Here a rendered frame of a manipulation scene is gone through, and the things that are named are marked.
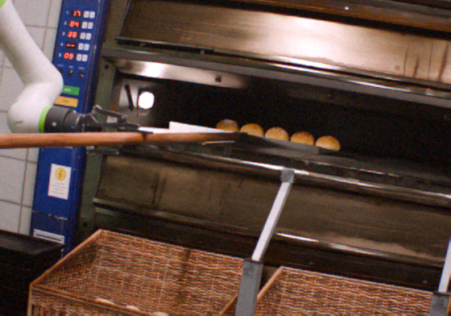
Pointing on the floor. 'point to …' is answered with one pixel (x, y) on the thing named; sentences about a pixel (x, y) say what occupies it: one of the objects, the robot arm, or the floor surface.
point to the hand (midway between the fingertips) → (138, 138)
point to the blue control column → (59, 207)
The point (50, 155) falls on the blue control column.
